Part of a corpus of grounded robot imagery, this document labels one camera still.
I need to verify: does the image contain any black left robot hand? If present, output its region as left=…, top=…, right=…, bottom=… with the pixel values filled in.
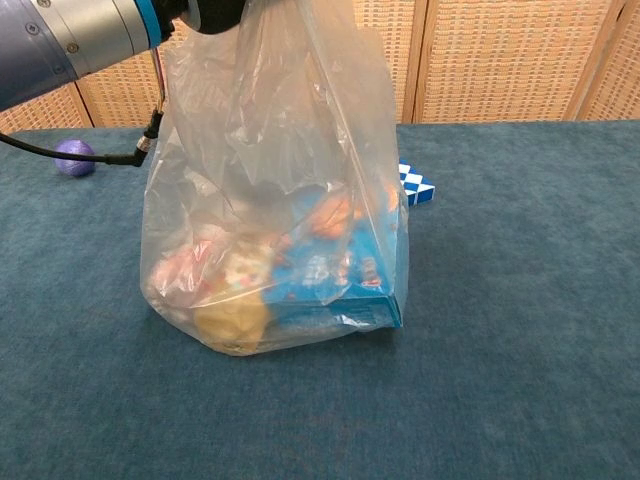
left=169, top=0, right=247, bottom=36

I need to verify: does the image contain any clear plastic shopping bag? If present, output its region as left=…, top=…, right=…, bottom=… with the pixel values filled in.
left=138, top=0, right=411, bottom=357

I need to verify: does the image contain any purple glitter ball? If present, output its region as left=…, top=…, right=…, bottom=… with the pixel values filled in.
left=53, top=138, right=97, bottom=178

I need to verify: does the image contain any pink white snack packet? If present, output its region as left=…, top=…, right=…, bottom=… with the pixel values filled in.
left=152, top=234, right=236, bottom=307

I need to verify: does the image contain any blue white snake puzzle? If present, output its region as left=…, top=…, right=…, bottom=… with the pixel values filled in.
left=398, top=158, right=436, bottom=207

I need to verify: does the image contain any woven rattan folding screen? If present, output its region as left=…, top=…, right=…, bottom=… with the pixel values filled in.
left=0, top=0, right=640, bottom=132

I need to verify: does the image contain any blue snack box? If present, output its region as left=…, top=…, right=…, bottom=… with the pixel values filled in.
left=264, top=189, right=404, bottom=329

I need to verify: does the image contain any yellow round bun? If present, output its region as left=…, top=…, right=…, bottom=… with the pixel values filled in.
left=193, top=294, right=272, bottom=354

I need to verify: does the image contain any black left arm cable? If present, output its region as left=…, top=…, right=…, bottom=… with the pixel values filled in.
left=0, top=42, right=167, bottom=169

